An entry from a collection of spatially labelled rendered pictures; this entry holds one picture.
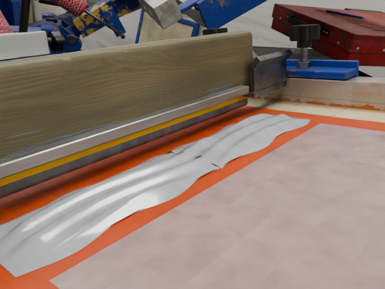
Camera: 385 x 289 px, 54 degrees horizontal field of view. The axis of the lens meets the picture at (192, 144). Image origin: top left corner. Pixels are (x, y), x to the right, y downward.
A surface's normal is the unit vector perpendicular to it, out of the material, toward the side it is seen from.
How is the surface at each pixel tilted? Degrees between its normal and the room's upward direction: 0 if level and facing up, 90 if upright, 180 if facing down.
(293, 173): 15
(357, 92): 90
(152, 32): 80
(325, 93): 90
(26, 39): 75
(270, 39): 90
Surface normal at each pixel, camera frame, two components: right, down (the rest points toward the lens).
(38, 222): 0.41, -0.76
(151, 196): 0.40, -0.59
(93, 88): 0.75, 0.17
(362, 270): -0.07, -0.94
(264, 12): -0.66, 0.29
